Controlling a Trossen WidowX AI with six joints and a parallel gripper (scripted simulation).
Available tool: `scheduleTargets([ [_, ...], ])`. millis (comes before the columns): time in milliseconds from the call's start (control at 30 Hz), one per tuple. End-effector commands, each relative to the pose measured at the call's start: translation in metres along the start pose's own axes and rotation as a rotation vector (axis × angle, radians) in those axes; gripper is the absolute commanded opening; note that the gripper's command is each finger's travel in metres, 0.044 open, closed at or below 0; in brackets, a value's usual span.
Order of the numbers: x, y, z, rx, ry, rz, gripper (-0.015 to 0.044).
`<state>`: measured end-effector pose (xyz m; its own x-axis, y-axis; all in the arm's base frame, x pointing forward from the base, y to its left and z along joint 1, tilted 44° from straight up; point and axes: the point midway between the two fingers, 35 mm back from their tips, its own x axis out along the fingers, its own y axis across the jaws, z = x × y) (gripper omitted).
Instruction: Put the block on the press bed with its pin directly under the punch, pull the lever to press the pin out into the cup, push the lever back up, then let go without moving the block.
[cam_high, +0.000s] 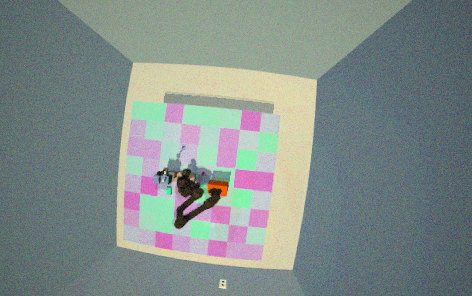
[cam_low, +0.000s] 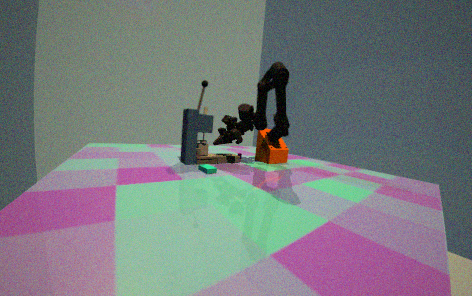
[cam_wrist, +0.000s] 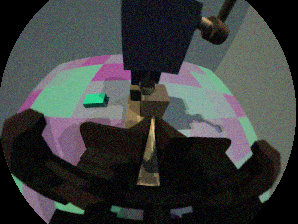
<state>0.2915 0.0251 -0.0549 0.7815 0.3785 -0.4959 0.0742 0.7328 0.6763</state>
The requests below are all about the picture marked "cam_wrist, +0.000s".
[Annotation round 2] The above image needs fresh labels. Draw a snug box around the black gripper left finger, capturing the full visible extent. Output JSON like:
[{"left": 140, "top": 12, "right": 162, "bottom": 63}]
[{"left": 80, "top": 116, "right": 152, "bottom": 185}]

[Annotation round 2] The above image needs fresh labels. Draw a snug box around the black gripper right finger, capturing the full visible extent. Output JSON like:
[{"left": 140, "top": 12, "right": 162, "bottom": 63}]
[{"left": 154, "top": 117, "right": 231, "bottom": 186}]

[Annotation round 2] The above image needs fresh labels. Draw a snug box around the green rectangular block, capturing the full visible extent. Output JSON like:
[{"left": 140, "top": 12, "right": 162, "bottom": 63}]
[{"left": 82, "top": 93, "right": 108, "bottom": 107}]

